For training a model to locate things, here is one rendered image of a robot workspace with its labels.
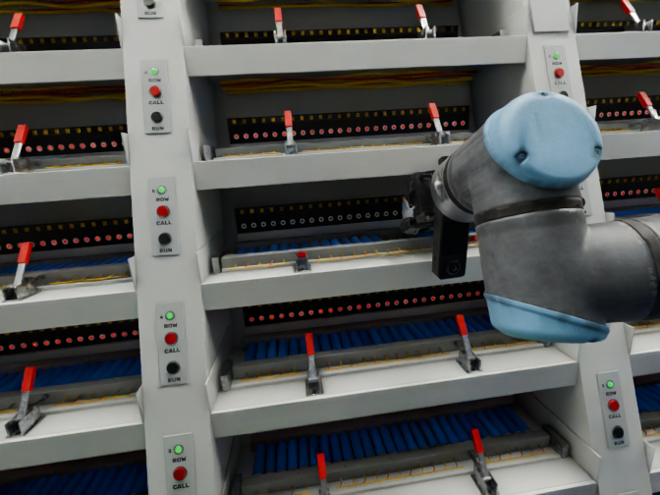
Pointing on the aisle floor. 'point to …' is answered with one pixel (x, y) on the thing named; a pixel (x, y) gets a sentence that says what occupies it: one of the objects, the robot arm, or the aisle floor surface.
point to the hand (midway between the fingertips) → (413, 231)
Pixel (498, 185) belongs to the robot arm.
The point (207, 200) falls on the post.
